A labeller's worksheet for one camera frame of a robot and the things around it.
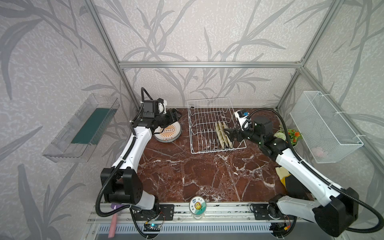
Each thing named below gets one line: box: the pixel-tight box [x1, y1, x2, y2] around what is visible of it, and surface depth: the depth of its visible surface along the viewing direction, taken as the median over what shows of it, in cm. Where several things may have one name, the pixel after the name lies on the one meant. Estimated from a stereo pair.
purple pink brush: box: [108, 203, 124, 239], surface depth 70 cm
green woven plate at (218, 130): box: [215, 122, 225, 149], surface depth 89 cm
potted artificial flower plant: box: [273, 129, 303, 148], surface depth 86 cm
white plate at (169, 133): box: [154, 121, 182, 143], surface depth 104 cm
